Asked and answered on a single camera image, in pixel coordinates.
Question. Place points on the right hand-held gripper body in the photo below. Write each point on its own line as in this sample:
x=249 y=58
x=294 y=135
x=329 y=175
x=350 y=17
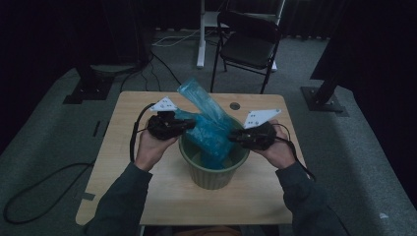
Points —
x=260 y=137

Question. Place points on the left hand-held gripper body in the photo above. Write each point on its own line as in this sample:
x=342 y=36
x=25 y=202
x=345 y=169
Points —
x=162 y=128

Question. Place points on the blue plastic bag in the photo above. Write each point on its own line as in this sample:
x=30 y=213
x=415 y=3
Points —
x=209 y=131

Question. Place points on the green plastic bin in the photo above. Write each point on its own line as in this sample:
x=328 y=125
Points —
x=209 y=178

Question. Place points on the person's left hand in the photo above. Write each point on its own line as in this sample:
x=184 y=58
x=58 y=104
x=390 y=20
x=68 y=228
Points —
x=150 y=149

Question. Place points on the person's right hand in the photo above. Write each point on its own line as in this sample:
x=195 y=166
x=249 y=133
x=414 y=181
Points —
x=282 y=150

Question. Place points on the grey table grommet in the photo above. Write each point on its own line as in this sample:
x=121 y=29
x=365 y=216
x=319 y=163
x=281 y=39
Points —
x=235 y=106

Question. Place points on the black stand with square base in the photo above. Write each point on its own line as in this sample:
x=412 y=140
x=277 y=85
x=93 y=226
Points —
x=90 y=90

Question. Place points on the black folding chair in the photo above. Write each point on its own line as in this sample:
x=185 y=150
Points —
x=249 y=49

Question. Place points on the grey tape strip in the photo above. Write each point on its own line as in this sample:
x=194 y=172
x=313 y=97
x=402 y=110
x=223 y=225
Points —
x=88 y=196

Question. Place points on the white paper scrap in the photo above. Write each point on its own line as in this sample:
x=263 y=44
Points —
x=383 y=215

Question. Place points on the black post with base plate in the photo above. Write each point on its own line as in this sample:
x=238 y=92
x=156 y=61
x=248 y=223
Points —
x=323 y=98

